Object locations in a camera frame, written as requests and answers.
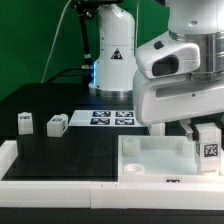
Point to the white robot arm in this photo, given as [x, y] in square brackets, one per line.
[190, 21]

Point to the white square tabletop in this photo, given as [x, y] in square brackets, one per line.
[160, 159]

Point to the white AprilTag base sheet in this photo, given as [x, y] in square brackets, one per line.
[104, 118]

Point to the black camera stand pole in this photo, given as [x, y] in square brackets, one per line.
[87, 10]

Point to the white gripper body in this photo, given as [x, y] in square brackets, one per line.
[175, 98]

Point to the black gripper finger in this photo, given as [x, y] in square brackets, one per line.
[185, 124]

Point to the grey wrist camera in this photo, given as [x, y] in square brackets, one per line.
[163, 59]

